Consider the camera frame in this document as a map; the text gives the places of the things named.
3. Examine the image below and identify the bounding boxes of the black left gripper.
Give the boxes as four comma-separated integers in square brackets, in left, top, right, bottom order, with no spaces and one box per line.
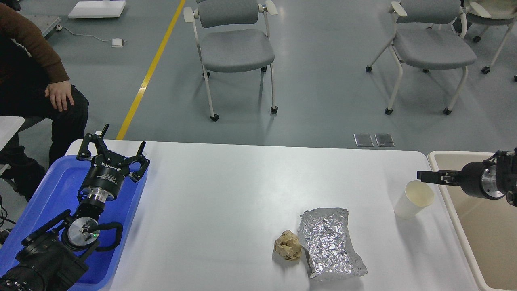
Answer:
[76,124,151,201]

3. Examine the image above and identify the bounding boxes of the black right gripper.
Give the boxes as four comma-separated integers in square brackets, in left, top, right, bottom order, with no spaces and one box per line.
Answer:
[417,162,499,199]

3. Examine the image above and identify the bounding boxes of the white paper cup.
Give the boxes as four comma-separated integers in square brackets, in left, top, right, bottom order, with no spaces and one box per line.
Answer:
[393,180,435,219]

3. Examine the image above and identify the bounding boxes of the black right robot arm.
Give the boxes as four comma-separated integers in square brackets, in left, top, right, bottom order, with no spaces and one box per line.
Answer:
[416,150,517,207]

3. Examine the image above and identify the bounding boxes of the brown sleeved forearm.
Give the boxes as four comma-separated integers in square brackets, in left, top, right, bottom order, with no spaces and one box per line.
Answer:
[0,4,69,83]

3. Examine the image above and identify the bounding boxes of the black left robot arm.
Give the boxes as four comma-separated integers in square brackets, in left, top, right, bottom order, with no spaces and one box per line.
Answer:
[1,127,150,291]

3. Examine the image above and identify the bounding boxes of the person's hand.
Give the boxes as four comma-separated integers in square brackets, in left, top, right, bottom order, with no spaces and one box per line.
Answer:
[44,80,75,112]

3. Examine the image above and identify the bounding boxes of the person's black trousers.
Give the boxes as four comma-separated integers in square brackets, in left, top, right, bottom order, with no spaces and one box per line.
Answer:
[0,32,90,202]

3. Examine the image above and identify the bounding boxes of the beige plastic bin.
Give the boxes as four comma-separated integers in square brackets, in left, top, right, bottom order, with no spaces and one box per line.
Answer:
[427,151,517,291]

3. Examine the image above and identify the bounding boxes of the blue plastic tray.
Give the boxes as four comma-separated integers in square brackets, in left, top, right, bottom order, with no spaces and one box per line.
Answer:
[0,155,147,291]

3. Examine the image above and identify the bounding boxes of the right metal floor plate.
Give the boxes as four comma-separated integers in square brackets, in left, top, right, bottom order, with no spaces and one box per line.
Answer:
[375,133,395,148]

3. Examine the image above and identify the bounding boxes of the metal floor plate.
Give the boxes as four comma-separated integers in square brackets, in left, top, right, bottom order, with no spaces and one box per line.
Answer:
[354,133,374,147]
[375,133,395,148]

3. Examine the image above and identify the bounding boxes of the left metal floor plate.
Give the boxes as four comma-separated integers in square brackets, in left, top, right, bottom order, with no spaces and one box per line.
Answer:
[354,133,374,147]

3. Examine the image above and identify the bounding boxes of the white side table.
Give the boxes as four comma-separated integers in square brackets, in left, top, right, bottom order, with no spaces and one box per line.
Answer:
[0,116,25,150]

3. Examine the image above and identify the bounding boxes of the white power adapter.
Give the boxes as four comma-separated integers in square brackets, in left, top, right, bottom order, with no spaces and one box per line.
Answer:
[111,38,124,48]

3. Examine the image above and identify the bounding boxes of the crumpled silver foil bag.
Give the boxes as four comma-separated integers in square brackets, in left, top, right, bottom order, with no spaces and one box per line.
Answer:
[297,207,368,282]

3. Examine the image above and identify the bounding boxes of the grey chair right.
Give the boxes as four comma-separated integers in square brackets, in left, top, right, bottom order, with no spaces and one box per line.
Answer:
[366,0,477,115]

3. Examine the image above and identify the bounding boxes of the grey chair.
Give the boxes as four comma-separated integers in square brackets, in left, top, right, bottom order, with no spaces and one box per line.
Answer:
[183,0,278,122]
[366,0,477,115]

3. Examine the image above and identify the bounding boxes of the white flat board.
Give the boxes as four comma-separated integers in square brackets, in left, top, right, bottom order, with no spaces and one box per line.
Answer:
[68,0,127,19]

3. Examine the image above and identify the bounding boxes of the grey metal platform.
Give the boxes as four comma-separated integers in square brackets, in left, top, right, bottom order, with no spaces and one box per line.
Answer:
[24,15,62,38]

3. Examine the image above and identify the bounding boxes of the chair far right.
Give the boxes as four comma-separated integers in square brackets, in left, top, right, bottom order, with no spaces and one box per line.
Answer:
[460,0,517,74]

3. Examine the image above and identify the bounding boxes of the grey chair centre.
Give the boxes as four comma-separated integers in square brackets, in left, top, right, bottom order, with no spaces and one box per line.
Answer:
[183,0,278,122]

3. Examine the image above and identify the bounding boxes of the crumpled brown paper ball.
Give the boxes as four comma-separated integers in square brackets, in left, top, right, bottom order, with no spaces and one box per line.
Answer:
[273,230,303,261]

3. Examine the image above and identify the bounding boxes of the white floor cable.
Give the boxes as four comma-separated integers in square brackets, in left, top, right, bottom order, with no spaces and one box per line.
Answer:
[56,25,113,43]

